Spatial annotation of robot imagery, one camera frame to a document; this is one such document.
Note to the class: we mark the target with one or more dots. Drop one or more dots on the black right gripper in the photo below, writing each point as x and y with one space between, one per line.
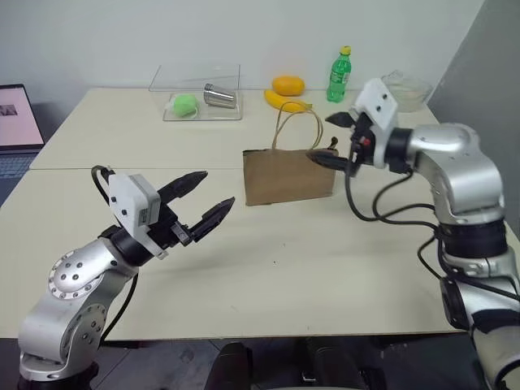
363 150

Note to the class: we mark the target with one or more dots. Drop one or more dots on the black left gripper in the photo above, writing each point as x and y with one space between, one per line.
166 227

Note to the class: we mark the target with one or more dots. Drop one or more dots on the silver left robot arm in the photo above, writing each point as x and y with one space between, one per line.
77 284

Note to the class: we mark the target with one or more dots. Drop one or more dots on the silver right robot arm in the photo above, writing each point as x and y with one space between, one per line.
463 170

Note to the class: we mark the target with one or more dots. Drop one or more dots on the small dark brown item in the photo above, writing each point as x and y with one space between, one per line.
334 142

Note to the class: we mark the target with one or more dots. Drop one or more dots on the green plastic soda bottle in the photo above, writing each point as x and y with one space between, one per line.
338 79

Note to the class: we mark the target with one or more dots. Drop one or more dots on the yellow banana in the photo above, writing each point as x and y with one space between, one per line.
280 102

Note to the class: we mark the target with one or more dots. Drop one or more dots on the orange mango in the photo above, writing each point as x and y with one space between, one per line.
288 85

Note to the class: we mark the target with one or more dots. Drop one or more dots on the clear glass bowl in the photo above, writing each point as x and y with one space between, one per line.
410 95

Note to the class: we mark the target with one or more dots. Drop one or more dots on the clear plastic container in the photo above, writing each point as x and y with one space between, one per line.
219 113

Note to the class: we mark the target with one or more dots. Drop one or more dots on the green round ball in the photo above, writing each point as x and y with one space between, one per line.
183 105

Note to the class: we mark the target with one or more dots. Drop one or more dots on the stainless steel cup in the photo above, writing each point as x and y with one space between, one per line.
219 96

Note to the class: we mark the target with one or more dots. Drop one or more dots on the dark rounded shape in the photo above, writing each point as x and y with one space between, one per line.
231 367

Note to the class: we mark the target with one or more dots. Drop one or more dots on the open laptop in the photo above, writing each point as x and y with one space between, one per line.
18 122

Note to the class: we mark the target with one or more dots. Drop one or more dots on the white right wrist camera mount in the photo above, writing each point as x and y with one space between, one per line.
380 105

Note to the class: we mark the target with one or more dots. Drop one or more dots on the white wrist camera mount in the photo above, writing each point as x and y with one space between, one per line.
380 105
130 203

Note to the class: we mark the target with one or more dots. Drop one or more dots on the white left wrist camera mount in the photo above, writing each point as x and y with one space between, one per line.
130 203

